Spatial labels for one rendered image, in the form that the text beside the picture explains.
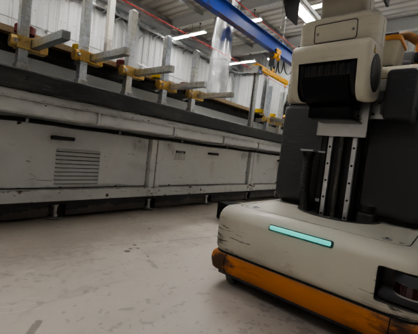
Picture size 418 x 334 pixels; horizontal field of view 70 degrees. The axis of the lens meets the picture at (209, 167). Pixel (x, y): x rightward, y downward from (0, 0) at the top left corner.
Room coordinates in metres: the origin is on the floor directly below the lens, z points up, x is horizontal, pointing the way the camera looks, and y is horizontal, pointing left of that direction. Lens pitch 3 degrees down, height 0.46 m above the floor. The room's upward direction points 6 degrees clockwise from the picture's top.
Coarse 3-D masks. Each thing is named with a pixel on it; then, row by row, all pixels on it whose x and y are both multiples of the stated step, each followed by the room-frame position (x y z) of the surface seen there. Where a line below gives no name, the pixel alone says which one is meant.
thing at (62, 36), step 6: (60, 30) 1.05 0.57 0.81; (66, 30) 1.06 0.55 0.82; (42, 36) 1.15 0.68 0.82; (48, 36) 1.12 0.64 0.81; (54, 36) 1.08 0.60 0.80; (60, 36) 1.05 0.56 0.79; (66, 36) 1.06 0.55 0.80; (36, 42) 1.19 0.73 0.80; (42, 42) 1.15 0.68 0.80; (48, 42) 1.12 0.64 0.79; (54, 42) 1.11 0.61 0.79; (60, 42) 1.10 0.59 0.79; (36, 48) 1.22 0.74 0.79; (42, 48) 1.21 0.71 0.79
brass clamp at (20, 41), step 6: (12, 36) 1.17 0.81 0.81; (18, 36) 1.19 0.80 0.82; (24, 36) 1.20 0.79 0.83; (12, 42) 1.18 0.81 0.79; (18, 42) 1.19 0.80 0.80; (24, 42) 1.20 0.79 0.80; (30, 42) 1.22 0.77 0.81; (24, 48) 1.20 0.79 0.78; (30, 48) 1.22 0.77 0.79; (36, 54) 1.27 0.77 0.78; (42, 54) 1.26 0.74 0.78
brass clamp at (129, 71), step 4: (120, 68) 1.57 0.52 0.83; (124, 68) 1.56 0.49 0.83; (128, 68) 1.58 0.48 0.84; (132, 68) 1.59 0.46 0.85; (136, 68) 1.61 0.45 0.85; (120, 72) 1.57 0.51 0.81; (124, 72) 1.57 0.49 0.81; (128, 72) 1.58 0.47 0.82; (132, 72) 1.60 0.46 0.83; (132, 76) 1.60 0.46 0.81; (136, 76) 1.62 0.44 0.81; (144, 76) 1.66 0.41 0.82; (140, 80) 1.67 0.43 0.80
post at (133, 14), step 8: (136, 16) 1.60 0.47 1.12; (128, 24) 1.60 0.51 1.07; (136, 24) 1.60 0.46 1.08; (128, 32) 1.59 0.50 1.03; (136, 32) 1.60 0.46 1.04; (128, 40) 1.59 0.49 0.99; (128, 56) 1.58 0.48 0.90; (128, 64) 1.58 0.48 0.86; (128, 80) 1.59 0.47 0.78; (128, 88) 1.59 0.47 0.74
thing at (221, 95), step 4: (220, 92) 1.87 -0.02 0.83; (224, 92) 1.85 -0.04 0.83; (228, 92) 1.83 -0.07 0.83; (232, 92) 1.82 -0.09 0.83; (180, 96) 2.09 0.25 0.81; (184, 96) 2.06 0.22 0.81; (200, 96) 1.97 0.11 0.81; (204, 96) 1.95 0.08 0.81; (208, 96) 1.93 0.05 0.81; (212, 96) 1.91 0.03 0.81; (216, 96) 1.89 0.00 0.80; (220, 96) 1.87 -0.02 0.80; (224, 96) 1.85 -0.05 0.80; (228, 96) 1.83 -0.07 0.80; (232, 96) 1.83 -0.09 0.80; (184, 100) 2.09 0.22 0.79
